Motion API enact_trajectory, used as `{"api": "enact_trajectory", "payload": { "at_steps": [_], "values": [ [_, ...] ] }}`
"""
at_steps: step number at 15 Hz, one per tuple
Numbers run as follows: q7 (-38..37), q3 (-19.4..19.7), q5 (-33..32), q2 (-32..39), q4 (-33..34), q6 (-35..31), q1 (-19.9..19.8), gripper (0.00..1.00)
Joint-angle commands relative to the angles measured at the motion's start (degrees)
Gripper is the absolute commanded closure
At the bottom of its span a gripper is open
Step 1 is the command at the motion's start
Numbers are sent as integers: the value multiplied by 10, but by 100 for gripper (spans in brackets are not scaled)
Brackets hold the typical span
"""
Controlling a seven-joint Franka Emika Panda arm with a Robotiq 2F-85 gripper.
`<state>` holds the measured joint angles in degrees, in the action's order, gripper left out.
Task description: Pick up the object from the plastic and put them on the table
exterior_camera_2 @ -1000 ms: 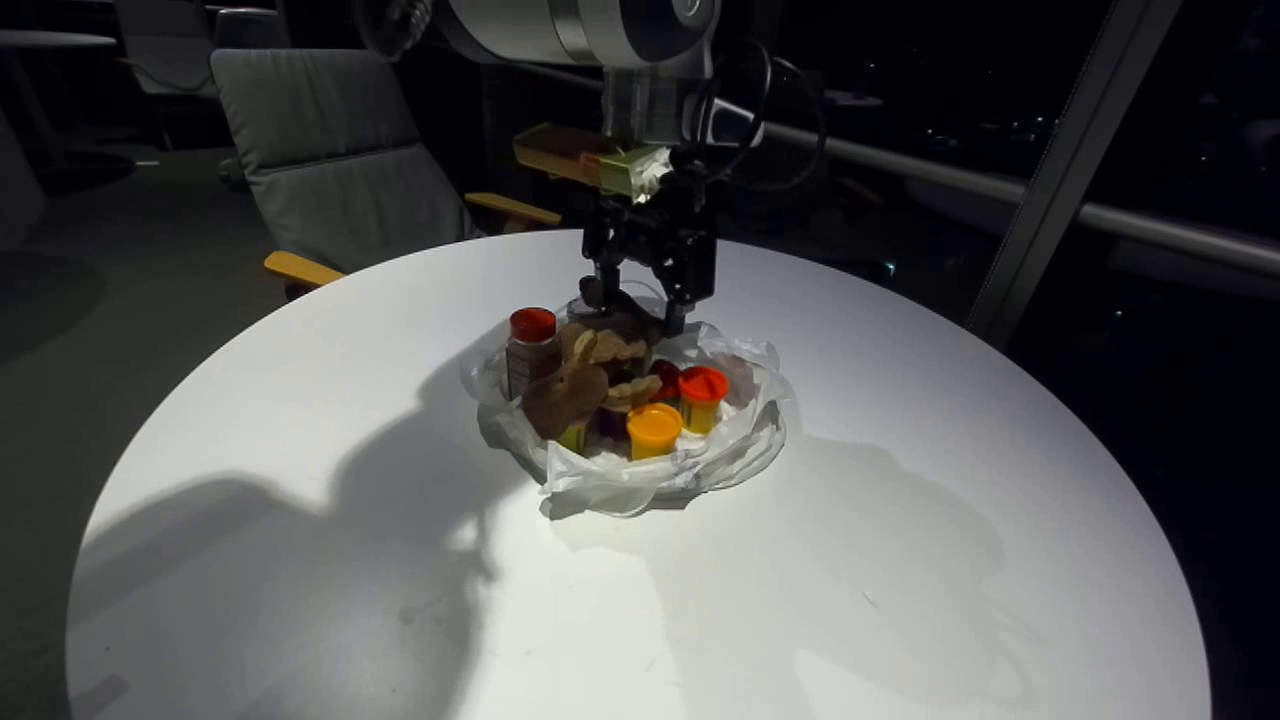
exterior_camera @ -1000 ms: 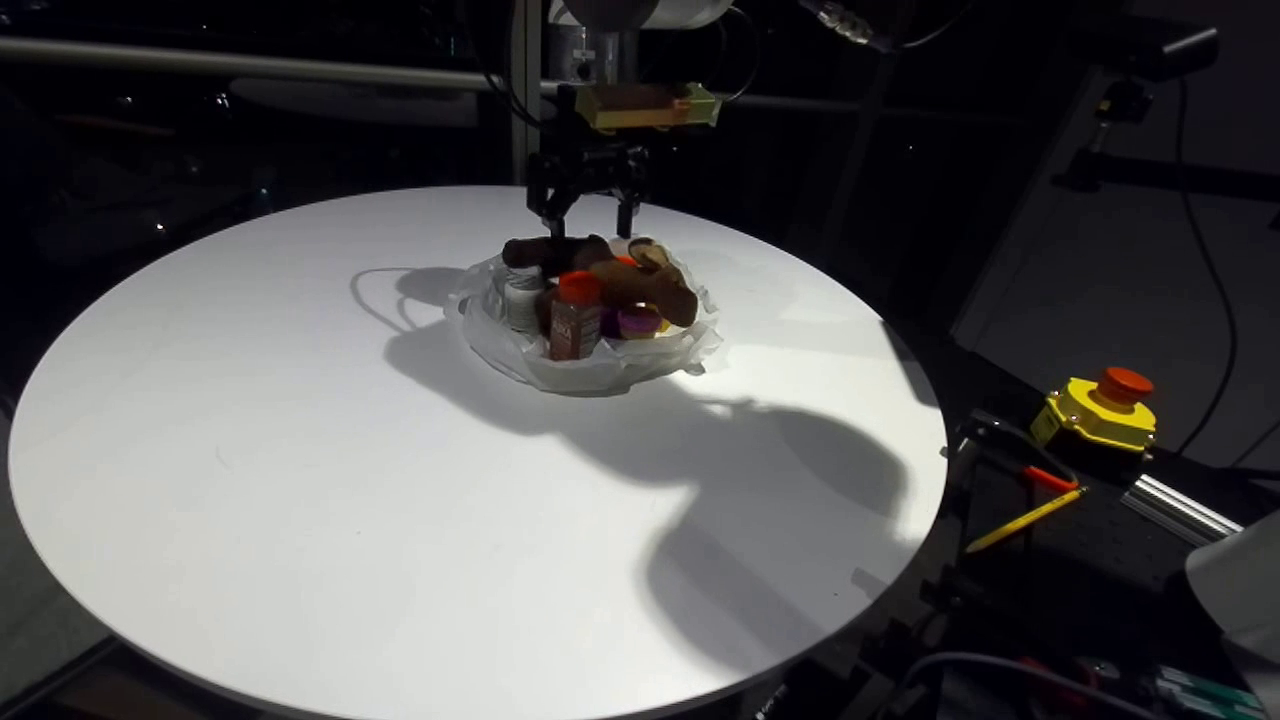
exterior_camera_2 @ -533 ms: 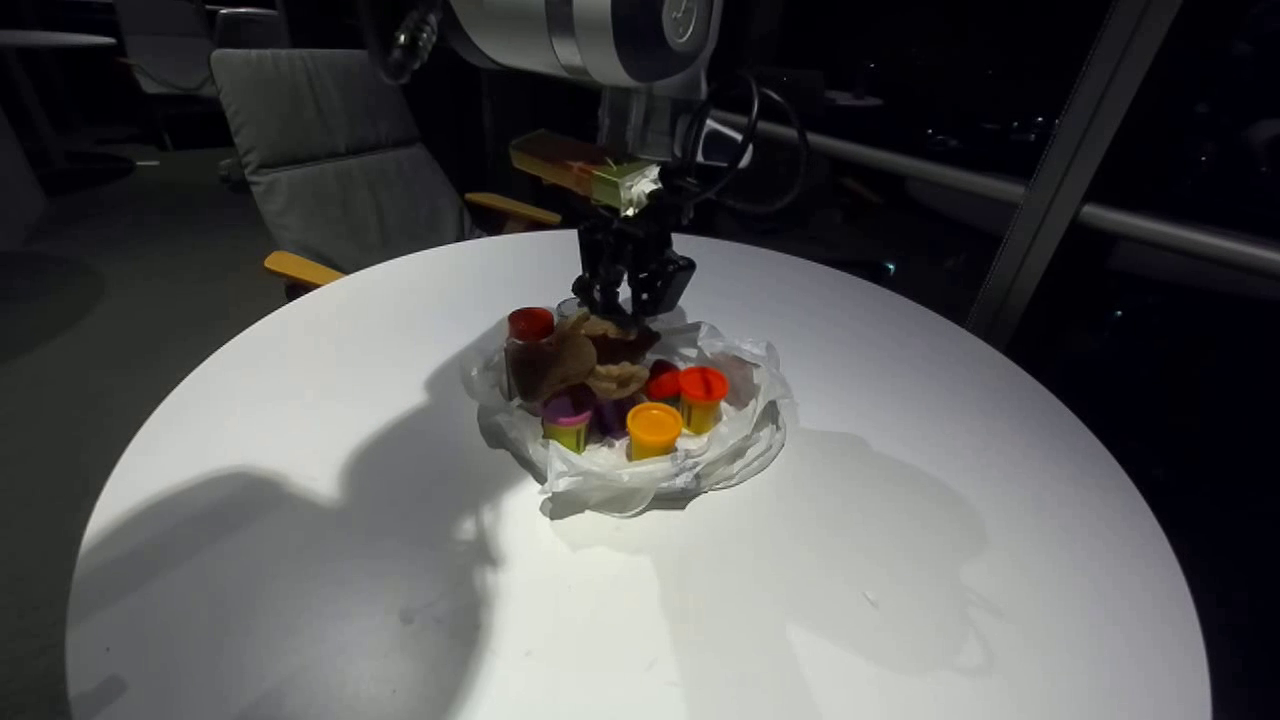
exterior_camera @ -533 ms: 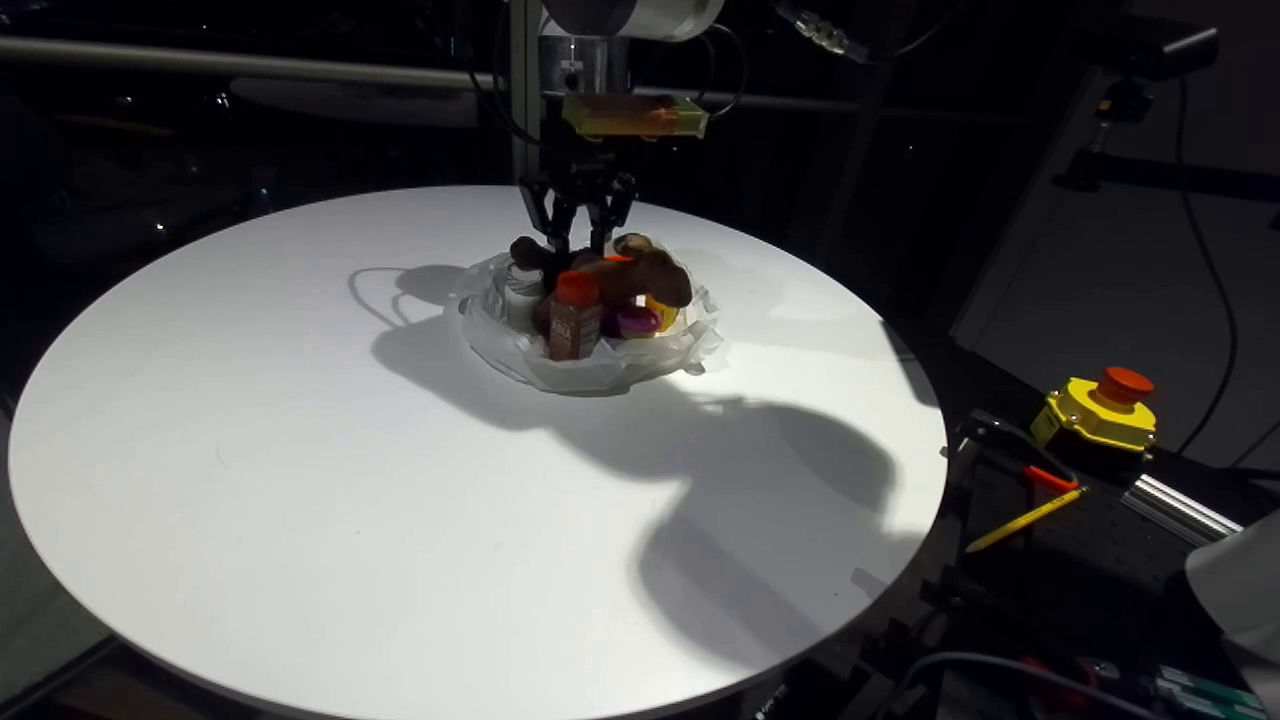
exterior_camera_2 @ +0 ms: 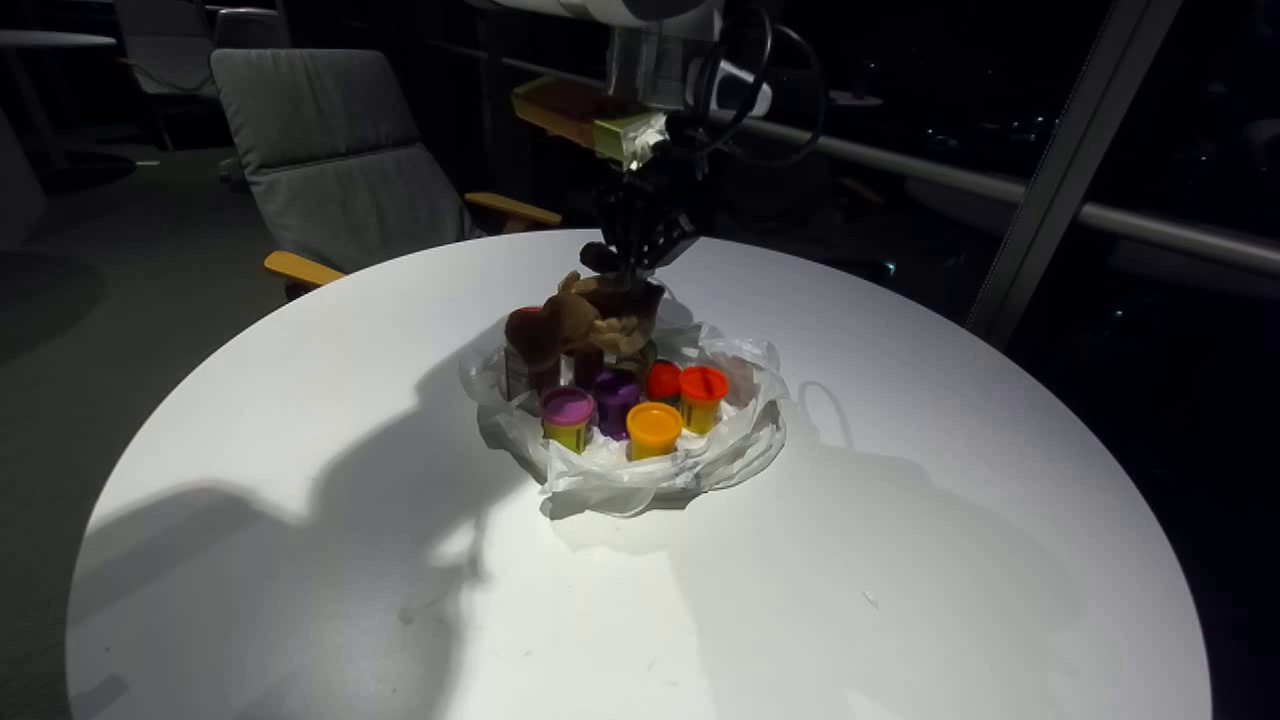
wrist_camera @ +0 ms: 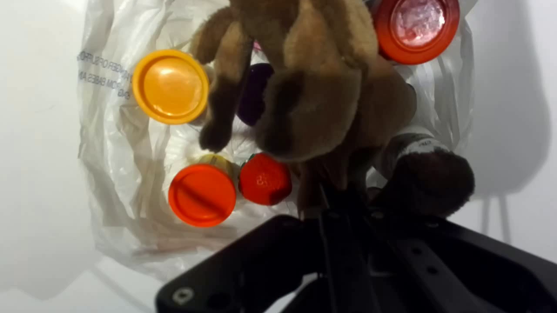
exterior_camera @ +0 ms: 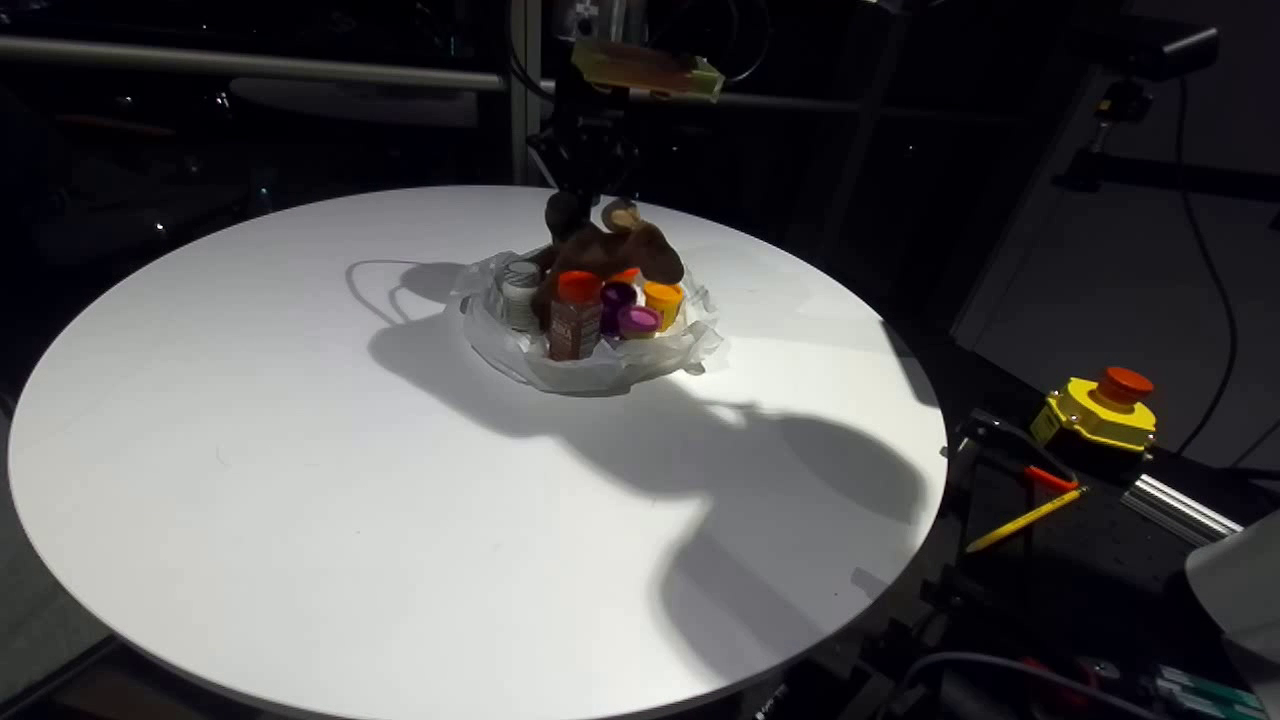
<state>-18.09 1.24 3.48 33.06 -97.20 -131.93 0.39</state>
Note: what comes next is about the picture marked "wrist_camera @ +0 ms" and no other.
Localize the purple dough can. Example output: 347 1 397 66
235 60 275 128

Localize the brown plush moose toy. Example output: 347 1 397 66
190 0 477 219

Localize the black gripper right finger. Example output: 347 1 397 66
374 196 503 313

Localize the orange lid dough can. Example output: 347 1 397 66
167 154 240 229

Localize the yellow lid dough can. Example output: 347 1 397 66
131 46 211 126

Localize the clear crumpled plastic bag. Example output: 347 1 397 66
77 0 477 283

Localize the red lid spice jar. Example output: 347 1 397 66
373 0 461 66

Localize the small red dough can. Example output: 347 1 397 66
237 151 294 206

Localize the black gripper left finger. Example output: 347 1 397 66
315 172 388 313

